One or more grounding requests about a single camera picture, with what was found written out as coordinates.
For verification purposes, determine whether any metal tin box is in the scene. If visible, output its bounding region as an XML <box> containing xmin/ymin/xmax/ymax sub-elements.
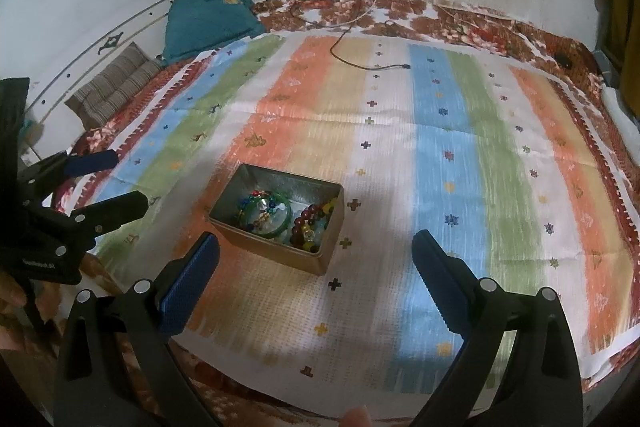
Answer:
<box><xmin>206</xmin><ymin>163</ymin><xmax>346</xmax><ymax>277</ymax></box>

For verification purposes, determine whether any red beaded bracelet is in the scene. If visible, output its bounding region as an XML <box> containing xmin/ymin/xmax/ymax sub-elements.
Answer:
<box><xmin>287</xmin><ymin>199</ymin><xmax>338</xmax><ymax>253</ymax></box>

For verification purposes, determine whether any curved metal wall rail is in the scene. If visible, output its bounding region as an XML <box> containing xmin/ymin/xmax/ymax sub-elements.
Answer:
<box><xmin>25</xmin><ymin>0</ymin><xmax>198</xmax><ymax>122</ymax></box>

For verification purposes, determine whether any person's toe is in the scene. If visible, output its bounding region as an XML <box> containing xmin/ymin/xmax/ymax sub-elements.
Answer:
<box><xmin>340</xmin><ymin>404</ymin><xmax>373</xmax><ymax>427</ymax></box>

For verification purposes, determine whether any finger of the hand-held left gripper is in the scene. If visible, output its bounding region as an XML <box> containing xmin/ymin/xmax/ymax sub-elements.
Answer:
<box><xmin>70</xmin><ymin>191</ymin><xmax>150</xmax><ymax>236</ymax></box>
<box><xmin>22</xmin><ymin>149</ymin><xmax>119</xmax><ymax>196</ymax></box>

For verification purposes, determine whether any striped multicoloured blanket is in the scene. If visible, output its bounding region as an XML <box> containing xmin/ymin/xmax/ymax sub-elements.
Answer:
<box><xmin>92</xmin><ymin>32</ymin><xmax>640</xmax><ymax>395</ymax></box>

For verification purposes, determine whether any colourful bead chain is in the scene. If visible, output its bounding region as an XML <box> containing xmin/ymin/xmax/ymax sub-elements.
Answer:
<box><xmin>235</xmin><ymin>189</ymin><xmax>281</xmax><ymax>228</ymax></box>

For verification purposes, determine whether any green bangle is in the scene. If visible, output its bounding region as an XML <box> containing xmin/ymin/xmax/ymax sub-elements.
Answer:
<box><xmin>235</xmin><ymin>189</ymin><xmax>296</xmax><ymax>238</ymax></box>

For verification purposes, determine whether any teal cloth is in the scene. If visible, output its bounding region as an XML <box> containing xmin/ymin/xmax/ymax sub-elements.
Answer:
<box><xmin>161</xmin><ymin>0</ymin><xmax>266</xmax><ymax>68</ymax></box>

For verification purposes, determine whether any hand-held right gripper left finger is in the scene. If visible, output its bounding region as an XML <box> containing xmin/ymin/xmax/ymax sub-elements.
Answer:
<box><xmin>52</xmin><ymin>231</ymin><xmax>221</xmax><ymax>427</ymax></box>

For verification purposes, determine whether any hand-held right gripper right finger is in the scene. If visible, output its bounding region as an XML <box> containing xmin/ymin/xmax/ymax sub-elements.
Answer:
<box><xmin>411</xmin><ymin>229</ymin><xmax>586</xmax><ymax>427</ymax></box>

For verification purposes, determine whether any brown striped cushion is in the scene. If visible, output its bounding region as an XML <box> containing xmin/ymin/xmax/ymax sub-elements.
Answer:
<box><xmin>65</xmin><ymin>41</ymin><xmax>163</xmax><ymax>130</ymax></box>

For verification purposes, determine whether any striped colourful bedsheet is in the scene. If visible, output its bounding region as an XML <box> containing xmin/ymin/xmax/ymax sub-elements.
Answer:
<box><xmin>0</xmin><ymin>0</ymin><xmax>640</xmax><ymax>427</ymax></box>

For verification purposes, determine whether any white pillow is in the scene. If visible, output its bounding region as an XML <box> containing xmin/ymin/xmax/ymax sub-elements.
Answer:
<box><xmin>602</xmin><ymin>84</ymin><xmax>640</xmax><ymax>132</ymax></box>

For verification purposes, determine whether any person's left hand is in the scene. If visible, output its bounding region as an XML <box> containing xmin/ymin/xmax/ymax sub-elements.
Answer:
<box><xmin>0</xmin><ymin>274</ymin><xmax>29</xmax><ymax>351</ymax></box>

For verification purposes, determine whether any clear beaded bracelet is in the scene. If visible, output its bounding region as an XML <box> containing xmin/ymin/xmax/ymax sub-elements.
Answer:
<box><xmin>255</xmin><ymin>204</ymin><xmax>291</xmax><ymax>230</ymax></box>

